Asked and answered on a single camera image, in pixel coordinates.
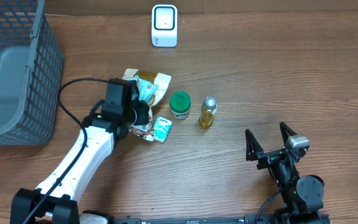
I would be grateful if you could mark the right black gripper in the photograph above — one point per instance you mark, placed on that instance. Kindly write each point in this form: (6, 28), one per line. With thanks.
(255, 149)

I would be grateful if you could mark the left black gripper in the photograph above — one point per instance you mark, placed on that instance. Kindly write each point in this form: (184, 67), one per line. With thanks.
(143, 117)

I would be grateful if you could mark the teal snack packet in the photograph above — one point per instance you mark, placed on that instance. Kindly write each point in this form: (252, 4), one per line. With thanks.
(146, 89)

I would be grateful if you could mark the brown white snack wrapper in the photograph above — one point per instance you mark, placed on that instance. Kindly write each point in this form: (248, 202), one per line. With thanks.
(146, 131)

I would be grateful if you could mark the teal white tissue pack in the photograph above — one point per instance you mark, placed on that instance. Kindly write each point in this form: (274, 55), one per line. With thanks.
(162, 127)

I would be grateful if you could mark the green lid jar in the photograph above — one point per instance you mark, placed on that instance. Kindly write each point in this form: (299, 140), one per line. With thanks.
(180, 104)

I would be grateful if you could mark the yellow dish soap bottle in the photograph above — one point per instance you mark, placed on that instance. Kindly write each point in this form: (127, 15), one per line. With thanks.
(208, 111)

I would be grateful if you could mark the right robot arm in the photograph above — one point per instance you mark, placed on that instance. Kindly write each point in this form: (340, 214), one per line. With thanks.
(302, 196)

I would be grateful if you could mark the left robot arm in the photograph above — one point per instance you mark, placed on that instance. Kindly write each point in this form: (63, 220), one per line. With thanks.
(108, 122)

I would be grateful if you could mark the white barcode scanner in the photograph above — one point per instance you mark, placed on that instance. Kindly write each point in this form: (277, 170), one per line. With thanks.
(164, 25)

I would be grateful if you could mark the grey plastic mesh basket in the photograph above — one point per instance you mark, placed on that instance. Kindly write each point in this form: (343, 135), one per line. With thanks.
(31, 67)

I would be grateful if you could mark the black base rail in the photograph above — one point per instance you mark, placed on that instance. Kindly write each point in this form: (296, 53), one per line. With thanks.
(185, 221)

